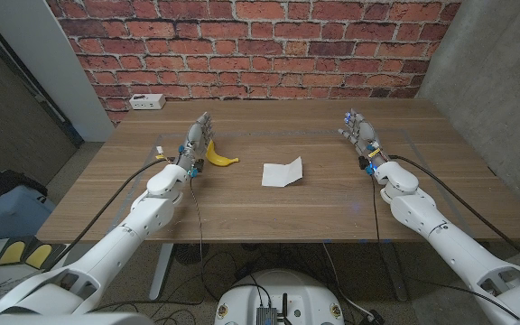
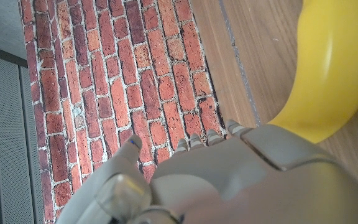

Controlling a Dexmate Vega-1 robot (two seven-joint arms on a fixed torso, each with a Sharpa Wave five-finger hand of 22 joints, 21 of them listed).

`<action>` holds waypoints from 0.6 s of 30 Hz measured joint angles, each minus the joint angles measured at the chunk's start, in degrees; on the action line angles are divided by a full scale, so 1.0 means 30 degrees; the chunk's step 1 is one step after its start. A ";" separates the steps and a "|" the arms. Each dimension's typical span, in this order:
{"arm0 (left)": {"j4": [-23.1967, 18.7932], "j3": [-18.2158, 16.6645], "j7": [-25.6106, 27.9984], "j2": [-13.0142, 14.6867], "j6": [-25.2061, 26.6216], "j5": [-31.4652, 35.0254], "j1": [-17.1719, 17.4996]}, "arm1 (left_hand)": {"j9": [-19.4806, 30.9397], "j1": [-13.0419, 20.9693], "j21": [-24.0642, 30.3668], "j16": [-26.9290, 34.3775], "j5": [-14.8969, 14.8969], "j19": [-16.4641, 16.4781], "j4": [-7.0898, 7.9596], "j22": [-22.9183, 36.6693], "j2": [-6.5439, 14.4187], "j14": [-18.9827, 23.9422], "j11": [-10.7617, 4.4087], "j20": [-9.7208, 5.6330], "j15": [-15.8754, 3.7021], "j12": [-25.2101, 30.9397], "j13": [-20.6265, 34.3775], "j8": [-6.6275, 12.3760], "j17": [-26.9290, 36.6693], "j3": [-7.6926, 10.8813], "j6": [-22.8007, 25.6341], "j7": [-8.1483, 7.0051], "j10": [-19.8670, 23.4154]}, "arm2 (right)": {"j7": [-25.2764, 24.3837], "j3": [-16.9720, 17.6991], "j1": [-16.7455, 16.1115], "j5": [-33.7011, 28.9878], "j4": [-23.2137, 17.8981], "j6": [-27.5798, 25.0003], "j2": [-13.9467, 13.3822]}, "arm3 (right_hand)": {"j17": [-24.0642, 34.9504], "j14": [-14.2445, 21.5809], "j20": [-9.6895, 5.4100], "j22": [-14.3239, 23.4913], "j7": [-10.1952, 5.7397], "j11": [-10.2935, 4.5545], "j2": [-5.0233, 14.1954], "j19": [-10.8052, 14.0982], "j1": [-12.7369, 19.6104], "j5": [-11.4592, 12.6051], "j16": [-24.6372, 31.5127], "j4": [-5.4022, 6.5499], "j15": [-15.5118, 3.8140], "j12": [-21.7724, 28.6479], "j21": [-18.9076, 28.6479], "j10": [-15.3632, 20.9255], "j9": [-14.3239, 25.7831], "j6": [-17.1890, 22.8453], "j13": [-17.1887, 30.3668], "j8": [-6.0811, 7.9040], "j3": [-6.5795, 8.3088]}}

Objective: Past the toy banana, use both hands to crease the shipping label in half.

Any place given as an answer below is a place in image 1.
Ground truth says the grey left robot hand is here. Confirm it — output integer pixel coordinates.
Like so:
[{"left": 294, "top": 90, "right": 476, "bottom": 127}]
[{"left": 176, "top": 111, "right": 216, "bottom": 171}]

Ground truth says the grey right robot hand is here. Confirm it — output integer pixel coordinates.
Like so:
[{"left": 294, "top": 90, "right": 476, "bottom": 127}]
[{"left": 337, "top": 107, "right": 390, "bottom": 171}]

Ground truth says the white paper shipping label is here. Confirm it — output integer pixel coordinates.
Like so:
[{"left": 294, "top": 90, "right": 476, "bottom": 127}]
[{"left": 261, "top": 156, "right": 304, "bottom": 189}]

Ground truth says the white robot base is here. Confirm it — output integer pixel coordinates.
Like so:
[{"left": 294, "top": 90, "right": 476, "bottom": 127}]
[{"left": 213, "top": 269, "right": 346, "bottom": 325}]

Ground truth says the yellow toy banana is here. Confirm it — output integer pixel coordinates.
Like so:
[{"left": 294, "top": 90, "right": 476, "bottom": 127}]
[{"left": 205, "top": 139, "right": 240, "bottom": 168}]

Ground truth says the white power strip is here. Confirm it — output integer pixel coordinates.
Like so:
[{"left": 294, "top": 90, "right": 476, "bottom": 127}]
[{"left": 128, "top": 93, "right": 167, "bottom": 111}]

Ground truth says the dark round floor fan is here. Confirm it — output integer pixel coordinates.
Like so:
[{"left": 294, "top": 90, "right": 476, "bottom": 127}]
[{"left": 172, "top": 243, "right": 210, "bottom": 266}]

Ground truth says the red brick printed backdrop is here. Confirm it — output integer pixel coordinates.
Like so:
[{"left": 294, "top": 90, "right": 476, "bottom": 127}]
[{"left": 45, "top": 0, "right": 463, "bottom": 125}]

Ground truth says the white table leg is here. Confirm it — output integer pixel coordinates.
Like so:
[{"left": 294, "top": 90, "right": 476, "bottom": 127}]
[{"left": 148, "top": 243, "right": 175, "bottom": 302}]

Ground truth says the grey table leg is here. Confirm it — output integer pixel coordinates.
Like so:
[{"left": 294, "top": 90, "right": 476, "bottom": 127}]
[{"left": 379, "top": 243, "right": 409, "bottom": 302}]

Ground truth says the grey electronics box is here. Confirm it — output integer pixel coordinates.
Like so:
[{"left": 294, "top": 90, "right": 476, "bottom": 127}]
[{"left": 255, "top": 306, "right": 278, "bottom": 325}]

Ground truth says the yellow black foot pad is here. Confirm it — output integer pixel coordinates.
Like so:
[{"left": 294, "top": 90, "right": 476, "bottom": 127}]
[
  {"left": 0, "top": 240, "right": 27, "bottom": 266},
  {"left": 24, "top": 243, "right": 54, "bottom": 270}
]

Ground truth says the blue grey storage bin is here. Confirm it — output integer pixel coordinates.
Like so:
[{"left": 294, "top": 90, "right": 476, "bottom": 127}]
[{"left": 0, "top": 184, "right": 57, "bottom": 240}]

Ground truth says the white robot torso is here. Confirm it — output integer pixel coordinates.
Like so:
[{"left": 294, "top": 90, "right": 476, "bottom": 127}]
[{"left": 0, "top": 312, "right": 155, "bottom": 325}]

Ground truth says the thin black left wrist cable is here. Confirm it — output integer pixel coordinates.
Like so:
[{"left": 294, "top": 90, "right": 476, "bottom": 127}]
[{"left": 189, "top": 175, "right": 208, "bottom": 300}]

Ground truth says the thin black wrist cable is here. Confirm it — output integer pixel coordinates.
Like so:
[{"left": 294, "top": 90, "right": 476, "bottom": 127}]
[
  {"left": 370, "top": 173, "right": 399, "bottom": 294},
  {"left": 189, "top": 175, "right": 208, "bottom": 300}
]

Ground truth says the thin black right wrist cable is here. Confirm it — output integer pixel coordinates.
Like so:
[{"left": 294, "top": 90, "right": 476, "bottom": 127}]
[{"left": 370, "top": 173, "right": 399, "bottom": 294}]

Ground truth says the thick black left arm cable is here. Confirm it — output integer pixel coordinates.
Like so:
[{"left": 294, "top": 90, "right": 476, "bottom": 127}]
[{"left": 45, "top": 156, "right": 175, "bottom": 272}]

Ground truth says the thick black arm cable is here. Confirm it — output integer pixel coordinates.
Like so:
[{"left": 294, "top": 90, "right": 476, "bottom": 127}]
[
  {"left": 45, "top": 156, "right": 175, "bottom": 272},
  {"left": 388, "top": 154, "right": 520, "bottom": 274}
]

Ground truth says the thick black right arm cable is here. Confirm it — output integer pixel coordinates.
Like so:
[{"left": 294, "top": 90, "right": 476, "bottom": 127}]
[{"left": 388, "top": 154, "right": 520, "bottom": 274}]

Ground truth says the grey floor cable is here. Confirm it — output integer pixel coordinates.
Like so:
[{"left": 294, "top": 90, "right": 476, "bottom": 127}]
[{"left": 321, "top": 243, "right": 374, "bottom": 320}]

